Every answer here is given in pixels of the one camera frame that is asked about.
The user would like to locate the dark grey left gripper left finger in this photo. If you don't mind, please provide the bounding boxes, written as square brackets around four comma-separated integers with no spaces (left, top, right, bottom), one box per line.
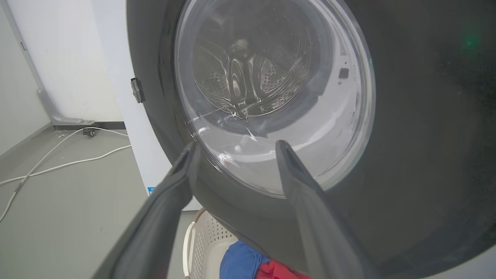
[91,141,202,279]

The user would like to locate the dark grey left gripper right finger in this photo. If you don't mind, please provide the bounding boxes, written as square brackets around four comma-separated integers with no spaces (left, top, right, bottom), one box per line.
[275,140,379,279]

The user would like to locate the dark round washing machine door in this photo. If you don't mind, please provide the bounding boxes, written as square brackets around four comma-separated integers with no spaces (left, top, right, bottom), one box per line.
[126,0,496,279]

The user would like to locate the white washing machine body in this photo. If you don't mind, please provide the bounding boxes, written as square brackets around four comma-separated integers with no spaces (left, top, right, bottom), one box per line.
[91,0,202,212]

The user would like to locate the white perforated laundry basket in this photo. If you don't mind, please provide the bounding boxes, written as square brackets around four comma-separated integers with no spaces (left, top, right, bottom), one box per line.
[183,208,239,279]

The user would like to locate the red garment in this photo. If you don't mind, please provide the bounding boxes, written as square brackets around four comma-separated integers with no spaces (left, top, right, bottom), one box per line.
[255,260,311,279]

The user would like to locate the blue garment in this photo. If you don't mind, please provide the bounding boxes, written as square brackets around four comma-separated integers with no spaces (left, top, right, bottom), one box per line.
[219,240,270,279]

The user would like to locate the white cable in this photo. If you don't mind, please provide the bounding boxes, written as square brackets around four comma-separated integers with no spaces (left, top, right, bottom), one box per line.
[0,145,132,186]
[0,127,129,223]

